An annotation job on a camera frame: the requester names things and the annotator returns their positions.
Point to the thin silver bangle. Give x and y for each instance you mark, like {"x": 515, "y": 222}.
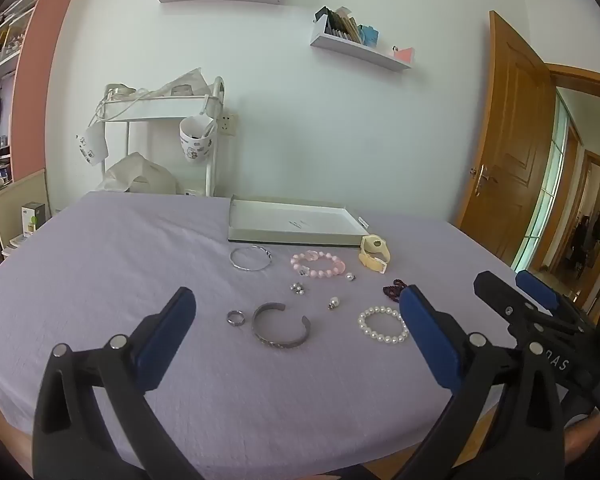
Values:
{"x": 233, "y": 262}

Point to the crumpled clear plastic bag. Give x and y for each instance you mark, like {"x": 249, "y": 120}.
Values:
{"x": 185, "y": 82}

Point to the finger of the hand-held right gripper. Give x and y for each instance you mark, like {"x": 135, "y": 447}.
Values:
{"x": 540, "y": 292}
{"x": 500, "y": 295}

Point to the printed white hanging cup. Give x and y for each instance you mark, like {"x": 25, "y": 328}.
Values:
{"x": 195, "y": 142}

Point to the wooden door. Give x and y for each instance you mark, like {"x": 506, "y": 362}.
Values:
{"x": 510, "y": 135}

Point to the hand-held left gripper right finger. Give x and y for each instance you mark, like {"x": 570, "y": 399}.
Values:
{"x": 430, "y": 342}

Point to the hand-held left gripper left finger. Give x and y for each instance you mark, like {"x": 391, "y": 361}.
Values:
{"x": 165, "y": 342}

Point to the wall power socket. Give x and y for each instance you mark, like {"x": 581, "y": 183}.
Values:
{"x": 228, "y": 125}

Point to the white and green carton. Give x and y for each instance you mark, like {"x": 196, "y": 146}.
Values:
{"x": 32, "y": 217}

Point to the crystal cluster earring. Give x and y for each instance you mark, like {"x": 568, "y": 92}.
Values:
{"x": 296, "y": 288}

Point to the purple tablecloth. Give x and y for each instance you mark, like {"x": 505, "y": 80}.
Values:
{"x": 130, "y": 260}

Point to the shallow grey cardboard tray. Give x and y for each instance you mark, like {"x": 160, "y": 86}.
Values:
{"x": 290, "y": 222}

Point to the printed white hanging pouch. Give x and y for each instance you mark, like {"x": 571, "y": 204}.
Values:
{"x": 92, "y": 147}

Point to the white plastic bag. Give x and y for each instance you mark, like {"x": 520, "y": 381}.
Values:
{"x": 140, "y": 175}

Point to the row of small books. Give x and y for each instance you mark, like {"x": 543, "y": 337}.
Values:
{"x": 347, "y": 27}

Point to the pink card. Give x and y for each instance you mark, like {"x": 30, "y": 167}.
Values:
{"x": 404, "y": 54}

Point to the beige side cabinet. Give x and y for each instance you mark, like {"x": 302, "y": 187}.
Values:
{"x": 17, "y": 200}

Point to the slanted white wall shelf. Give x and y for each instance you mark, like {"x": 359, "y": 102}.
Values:
{"x": 360, "y": 52}

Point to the white metal rack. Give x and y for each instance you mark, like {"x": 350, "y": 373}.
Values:
{"x": 155, "y": 110}

